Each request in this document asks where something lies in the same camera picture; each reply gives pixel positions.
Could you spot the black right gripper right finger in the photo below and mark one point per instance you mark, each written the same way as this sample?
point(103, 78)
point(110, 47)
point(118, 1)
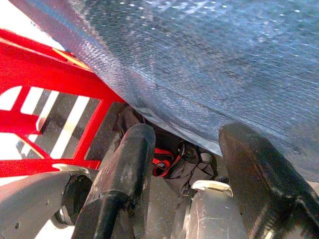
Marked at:
point(264, 184)

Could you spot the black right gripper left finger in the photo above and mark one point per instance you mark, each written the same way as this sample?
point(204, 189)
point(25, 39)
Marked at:
point(119, 174)

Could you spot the dark blue cloth garment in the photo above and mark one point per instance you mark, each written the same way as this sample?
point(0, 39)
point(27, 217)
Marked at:
point(199, 62)

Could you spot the grey robot leg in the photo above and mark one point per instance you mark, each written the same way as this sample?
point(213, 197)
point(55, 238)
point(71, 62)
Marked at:
point(211, 214)
point(27, 199)

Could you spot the black garment with red trim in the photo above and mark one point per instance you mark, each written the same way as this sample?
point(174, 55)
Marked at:
point(185, 155)

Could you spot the black white striped mat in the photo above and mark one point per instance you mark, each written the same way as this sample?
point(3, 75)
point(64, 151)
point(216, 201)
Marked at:
point(62, 119)

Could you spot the red plastic laundry basket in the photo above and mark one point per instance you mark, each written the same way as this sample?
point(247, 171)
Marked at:
point(49, 72)

